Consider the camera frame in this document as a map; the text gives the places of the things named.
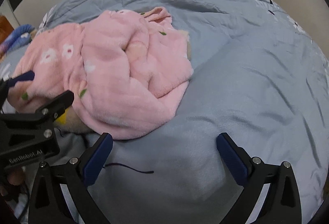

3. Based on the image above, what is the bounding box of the pink fleece pajama garment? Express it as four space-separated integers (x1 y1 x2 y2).
8 7 193 140

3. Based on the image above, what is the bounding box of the person's left hand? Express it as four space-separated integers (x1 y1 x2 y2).
1 167 25 196

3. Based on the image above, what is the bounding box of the beige yellow fuzzy sweater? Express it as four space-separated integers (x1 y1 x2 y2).
54 107 93 134

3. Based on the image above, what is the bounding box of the blue patterned pillow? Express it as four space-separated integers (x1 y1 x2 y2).
1 24 37 56

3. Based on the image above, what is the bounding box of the black thread on duvet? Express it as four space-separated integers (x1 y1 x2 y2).
103 163 154 174

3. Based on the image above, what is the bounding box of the blue floral duvet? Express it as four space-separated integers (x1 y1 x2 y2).
0 0 329 224

